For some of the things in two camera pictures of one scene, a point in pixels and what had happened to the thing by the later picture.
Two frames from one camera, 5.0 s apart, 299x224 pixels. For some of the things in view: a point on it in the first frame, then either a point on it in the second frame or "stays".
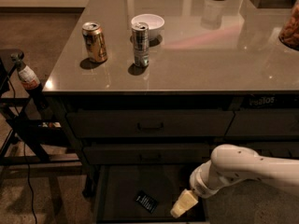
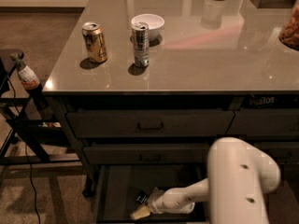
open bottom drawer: (145, 193) stays
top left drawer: (149, 123) stays
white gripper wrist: (201, 184) -> (167, 200)
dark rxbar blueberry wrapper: (148, 202) stays
